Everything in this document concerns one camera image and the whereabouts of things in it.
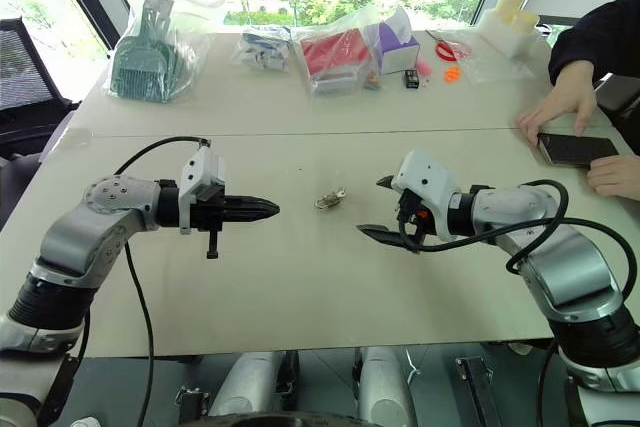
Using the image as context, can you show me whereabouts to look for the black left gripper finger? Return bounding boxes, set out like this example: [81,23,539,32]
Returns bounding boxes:
[226,193,281,211]
[226,208,280,225]

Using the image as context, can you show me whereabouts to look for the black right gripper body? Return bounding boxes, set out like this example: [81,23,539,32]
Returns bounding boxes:
[394,188,434,255]

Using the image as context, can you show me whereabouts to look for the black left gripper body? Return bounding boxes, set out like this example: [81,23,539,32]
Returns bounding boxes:
[191,187,237,260]

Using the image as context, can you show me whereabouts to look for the person's right hand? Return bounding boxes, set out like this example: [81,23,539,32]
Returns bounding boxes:
[516,60,599,141]

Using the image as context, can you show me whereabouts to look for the person's left hand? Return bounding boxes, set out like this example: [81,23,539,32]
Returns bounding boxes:
[585,153,640,201]

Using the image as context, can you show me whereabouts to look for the small metal clip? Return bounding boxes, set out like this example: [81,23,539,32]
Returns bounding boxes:
[314,191,341,212]

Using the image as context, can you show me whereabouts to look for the purple tissue box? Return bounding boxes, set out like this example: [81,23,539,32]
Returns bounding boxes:
[376,20,422,75]

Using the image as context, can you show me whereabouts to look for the bag of blue white parts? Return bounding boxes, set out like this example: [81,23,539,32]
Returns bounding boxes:
[230,25,294,76]

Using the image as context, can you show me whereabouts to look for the silver rounded robot leg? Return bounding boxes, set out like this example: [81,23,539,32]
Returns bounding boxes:
[358,345,417,427]
[208,350,282,418]

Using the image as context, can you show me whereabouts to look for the clear empty plastic bag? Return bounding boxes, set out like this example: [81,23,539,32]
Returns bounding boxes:
[438,28,537,87]

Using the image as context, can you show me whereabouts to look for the clear bag around red box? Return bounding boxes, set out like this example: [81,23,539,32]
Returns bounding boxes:
[296,7,384,99]

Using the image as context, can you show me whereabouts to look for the green plastic dustpan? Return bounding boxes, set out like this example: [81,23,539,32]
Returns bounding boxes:
[110,0,177,105]

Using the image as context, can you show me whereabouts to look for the black smartphone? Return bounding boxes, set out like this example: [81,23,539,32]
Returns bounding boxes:
[536,131,621,170]

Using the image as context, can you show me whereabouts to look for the clear bag around dustpans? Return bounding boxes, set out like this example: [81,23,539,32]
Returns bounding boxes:
[103,0,214,106]

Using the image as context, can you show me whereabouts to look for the white plastic container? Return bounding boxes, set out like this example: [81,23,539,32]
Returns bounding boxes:
[478,5,545,59]

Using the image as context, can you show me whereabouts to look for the dark rounded robot part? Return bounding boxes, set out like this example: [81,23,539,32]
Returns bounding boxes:
[182,411,364,427]

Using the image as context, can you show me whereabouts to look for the pale yellow cylinder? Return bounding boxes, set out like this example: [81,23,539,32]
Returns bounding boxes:
[494,0,528,27]
[510,10,541,34]

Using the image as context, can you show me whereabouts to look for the black mesh office chair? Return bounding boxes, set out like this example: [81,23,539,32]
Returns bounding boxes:
[0,16,82,161]

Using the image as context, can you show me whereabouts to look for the black flat item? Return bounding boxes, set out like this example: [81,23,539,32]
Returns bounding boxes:
[593,72,640,156]

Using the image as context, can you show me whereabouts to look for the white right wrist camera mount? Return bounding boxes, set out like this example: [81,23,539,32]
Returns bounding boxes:
[390,148,462,222]

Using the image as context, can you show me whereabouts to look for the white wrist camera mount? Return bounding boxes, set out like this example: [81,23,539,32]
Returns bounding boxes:
[390,148,462,222]
[178,145,227,237]

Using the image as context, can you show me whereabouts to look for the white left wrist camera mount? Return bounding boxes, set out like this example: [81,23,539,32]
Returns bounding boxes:
[178,145,227,237]

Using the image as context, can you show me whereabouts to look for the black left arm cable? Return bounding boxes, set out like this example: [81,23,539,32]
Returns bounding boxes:
[78,135,212,427]

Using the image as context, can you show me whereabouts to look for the red handled scissors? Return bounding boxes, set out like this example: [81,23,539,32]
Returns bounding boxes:
[426,30,474,63]

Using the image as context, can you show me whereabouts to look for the black metal bracket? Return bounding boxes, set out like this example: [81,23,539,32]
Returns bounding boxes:
[455,355,503,427]

